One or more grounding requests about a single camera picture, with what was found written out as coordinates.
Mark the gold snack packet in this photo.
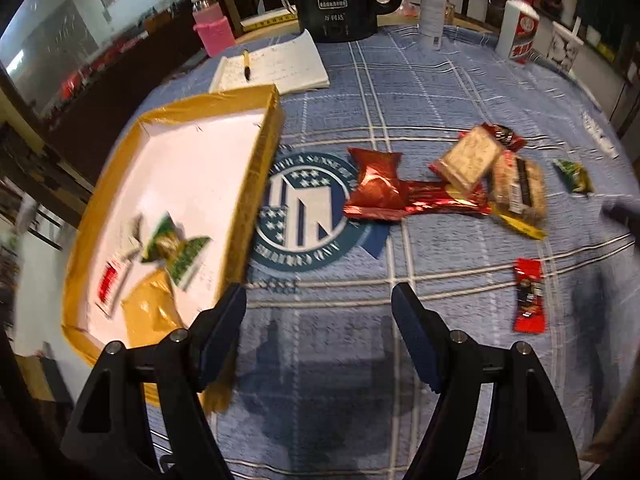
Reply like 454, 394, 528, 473
121, 268, 190, 351

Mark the yellow snack packet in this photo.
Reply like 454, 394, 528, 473
492, 205, 548, 240

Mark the yellow book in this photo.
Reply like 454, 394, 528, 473
240, 9, 301, 32

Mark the dark red snack packet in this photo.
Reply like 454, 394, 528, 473
481, 123, 527, 152

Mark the black electric kettle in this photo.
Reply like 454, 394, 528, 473
280, 0, 403, 43

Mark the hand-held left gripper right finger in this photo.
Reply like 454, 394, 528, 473
391, 282, 583, 480

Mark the large green snack packet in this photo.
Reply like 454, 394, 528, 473
140, 214, 212, 291

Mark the long red foil snack packet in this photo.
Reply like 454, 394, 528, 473
400, 180, 493, 216

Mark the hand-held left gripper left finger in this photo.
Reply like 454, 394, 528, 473
60, 282, 248, 480

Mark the blue plaid tablecloth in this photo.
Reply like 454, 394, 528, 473
107, 22, 640, 480

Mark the small red snack packet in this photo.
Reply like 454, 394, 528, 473
512, 258, 547, 334

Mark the white red-label liquor bottle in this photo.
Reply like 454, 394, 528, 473
496, 0, 540, 65

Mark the white spray bottle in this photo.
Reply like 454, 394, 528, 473
419, 0, 447, 51

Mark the small green snack packet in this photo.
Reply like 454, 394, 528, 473
552, 158, 596, 195

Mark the red foil pillow snack packet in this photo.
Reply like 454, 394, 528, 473
344, 147, 405, 222

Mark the dark wooden cabinet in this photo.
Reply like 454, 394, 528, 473
0, 5, 211, 196

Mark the red white snack packet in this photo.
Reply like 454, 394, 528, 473
95, 252, 132, 318

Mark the white notebook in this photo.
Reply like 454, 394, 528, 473
209, 29, 331, 96

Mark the brown cake bar packet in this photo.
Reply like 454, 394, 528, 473
489, 152, 548, 221

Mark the pink water bottle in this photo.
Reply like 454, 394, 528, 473
190, 0, 236, 57

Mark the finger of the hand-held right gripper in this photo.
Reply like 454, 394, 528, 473
602, 200, 640, 241

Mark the gold cardboard box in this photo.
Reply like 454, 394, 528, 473
61, 84, 285, 413

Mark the clear beige cracker packet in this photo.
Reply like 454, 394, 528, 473
429, 126, 502, 195

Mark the white printed cup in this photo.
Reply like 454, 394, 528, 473
545, 17, 583, 73

